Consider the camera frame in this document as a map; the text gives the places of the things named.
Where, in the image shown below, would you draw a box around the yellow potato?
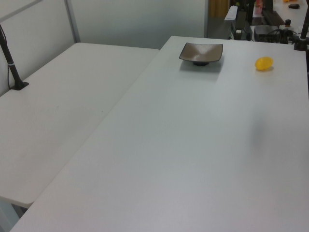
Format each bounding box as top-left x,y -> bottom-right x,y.
255,56 -> 274,72

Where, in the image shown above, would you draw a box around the brown square ceramic plate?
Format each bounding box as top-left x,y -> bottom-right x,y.
178,42 -> 224,67

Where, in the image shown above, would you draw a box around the yellow orange panel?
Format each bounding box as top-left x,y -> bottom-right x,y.
209,0 -> 229,18

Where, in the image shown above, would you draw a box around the dark upright rectangular device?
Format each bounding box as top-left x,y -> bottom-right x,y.
236,10 -> 247,35

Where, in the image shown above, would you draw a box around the black electronics box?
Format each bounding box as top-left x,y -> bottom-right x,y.
254,25 -> 282,42

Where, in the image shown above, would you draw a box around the black long shelf tray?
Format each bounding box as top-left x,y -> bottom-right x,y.
262,9 -> 286,26

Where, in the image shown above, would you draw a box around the grey metal partition post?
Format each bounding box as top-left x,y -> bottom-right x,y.
203,0 -> 210,38
64,0 -> 82,44

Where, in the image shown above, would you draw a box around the black camera pole with base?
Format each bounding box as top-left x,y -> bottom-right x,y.
0,24 -> 30,91

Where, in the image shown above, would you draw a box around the black cable bundle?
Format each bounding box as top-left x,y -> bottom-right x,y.
277,28 -> 298,45

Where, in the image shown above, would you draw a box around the black clamp camera stand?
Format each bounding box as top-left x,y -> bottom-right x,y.
293,14 -> 309,52

